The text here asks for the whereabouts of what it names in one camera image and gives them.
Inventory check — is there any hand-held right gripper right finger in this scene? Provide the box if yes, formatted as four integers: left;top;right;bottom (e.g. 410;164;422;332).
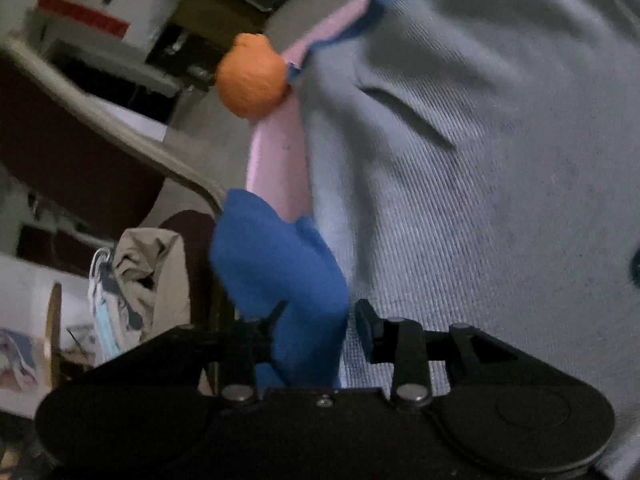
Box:
355;299;576;407

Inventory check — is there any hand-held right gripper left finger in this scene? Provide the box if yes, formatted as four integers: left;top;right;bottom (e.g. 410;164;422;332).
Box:
95;301;290;403

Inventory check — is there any grey and blue sweater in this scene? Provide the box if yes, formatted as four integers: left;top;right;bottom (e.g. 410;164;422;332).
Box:
209;0;640;480

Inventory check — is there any beige garment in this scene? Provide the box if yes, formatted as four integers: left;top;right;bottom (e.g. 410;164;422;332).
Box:
112;227;193;351

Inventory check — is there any pink printed blanket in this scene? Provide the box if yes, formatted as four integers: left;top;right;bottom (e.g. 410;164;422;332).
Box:
245;0;426;223

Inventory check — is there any dark red chair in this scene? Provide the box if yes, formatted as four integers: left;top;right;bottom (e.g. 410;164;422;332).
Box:
0;35;236;396

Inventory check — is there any brown wooden cabinet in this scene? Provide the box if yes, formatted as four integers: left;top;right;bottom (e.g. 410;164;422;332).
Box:
170;0;271;56

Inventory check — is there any long red wall strip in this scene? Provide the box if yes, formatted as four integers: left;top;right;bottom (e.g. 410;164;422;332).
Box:
36;0;130;38

